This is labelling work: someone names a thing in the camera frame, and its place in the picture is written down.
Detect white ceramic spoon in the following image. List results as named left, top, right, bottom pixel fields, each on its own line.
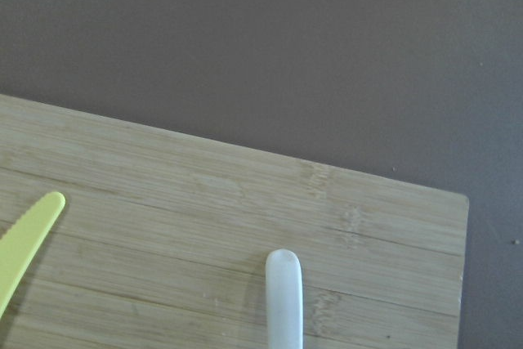
left=265, top=248, right=304, bottom=348

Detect bamboo cutting board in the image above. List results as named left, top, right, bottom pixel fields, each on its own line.
left=1, top=96, right=469, bottom=348

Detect yellow plastic knife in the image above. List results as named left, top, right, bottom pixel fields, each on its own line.
left=1, top=191, right=66, bottom=315

